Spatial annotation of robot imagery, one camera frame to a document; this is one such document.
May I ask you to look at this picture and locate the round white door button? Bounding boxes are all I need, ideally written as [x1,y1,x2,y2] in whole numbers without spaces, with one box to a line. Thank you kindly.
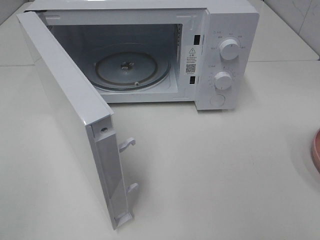
[210,94,226,108]

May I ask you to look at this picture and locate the white microwave door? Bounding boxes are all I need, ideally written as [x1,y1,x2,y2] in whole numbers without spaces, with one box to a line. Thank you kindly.
[17,11,138,229]

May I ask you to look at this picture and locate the white timer knob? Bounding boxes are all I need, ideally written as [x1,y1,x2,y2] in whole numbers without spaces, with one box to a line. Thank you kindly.
[213,71,233,90]

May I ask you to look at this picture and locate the pink round plate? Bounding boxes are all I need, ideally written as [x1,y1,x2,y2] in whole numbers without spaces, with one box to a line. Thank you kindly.
[311,129,320,173]

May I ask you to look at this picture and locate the glass microwave turntable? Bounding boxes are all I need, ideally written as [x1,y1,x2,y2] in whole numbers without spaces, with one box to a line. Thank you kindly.
[85,43,171,92]

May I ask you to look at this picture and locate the white warning label sticker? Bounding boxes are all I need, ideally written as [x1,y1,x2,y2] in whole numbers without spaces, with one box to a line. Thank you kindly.
[183,45,200,75]

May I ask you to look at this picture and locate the white microwave oven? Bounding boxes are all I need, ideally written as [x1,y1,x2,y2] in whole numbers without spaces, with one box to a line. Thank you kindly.
[23,0,260,111]

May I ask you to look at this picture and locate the upper white power knob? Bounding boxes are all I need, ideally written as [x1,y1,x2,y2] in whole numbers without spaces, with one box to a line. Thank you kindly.
[218,37,240,61]

